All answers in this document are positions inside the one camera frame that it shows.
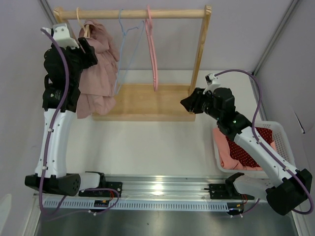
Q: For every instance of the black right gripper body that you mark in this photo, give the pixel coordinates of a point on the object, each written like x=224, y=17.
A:
x=203, y=101

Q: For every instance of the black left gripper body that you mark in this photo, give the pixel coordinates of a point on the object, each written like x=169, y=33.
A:
x=83, y=60

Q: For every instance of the dusty pink skirt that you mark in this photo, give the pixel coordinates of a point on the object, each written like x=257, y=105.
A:
x=98, y=81

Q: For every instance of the cream plastic hanger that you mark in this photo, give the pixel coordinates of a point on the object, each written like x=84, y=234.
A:
x=84, y=27

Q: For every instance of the pink plastic hanger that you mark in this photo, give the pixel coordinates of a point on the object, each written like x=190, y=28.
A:
x=152, y=50

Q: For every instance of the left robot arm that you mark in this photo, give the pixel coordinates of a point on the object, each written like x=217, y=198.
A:
x=64, y=67

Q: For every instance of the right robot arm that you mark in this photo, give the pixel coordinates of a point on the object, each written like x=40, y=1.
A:
x=289, y=186

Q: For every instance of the wooden clothes rack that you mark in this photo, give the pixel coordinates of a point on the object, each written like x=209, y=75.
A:
x=143, y=102

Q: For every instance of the salmon pink garment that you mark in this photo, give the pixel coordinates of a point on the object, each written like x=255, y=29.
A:
x=232, y=156

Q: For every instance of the white plastic laundry basket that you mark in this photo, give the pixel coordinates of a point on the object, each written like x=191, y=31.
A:
x=274, y=134

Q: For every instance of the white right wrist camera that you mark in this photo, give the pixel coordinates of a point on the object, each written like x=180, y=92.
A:
x=213, y=82

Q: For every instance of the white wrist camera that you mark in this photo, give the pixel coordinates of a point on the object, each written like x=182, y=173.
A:
x=213, y=82
x=63, y=35

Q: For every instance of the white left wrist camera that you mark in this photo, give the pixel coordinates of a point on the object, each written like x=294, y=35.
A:
x=63, y=35

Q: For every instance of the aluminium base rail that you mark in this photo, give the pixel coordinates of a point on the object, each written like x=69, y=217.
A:
x=166, y=188

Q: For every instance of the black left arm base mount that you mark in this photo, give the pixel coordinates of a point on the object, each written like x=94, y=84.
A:
x=103, y=186

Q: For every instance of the white slotted cable duct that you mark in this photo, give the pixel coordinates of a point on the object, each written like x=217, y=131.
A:
x=151, y=205

